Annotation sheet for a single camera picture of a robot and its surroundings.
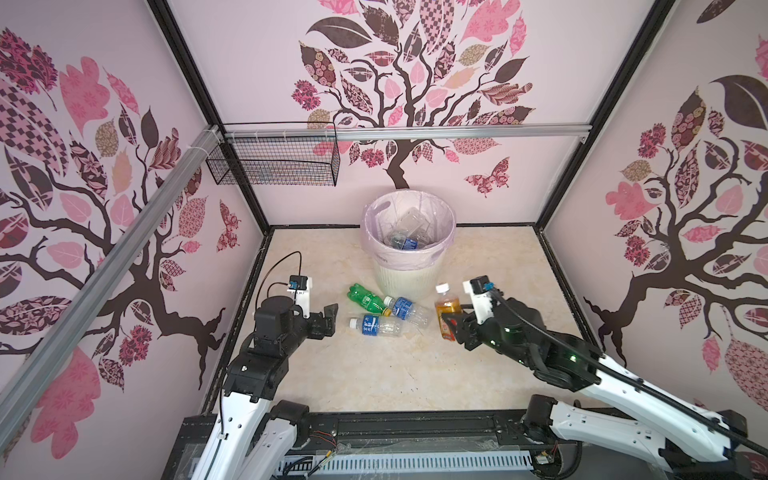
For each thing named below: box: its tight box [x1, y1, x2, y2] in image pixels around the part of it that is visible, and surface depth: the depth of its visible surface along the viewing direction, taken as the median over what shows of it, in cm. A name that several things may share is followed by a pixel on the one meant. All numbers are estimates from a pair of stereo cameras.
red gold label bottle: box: [435, 283, 463, 342], surface depth 67 cm
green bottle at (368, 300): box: [347, 283, 392, 317], surface depth 95 cm
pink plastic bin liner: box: [360, 190, 457, 271], surface depth 89 cm
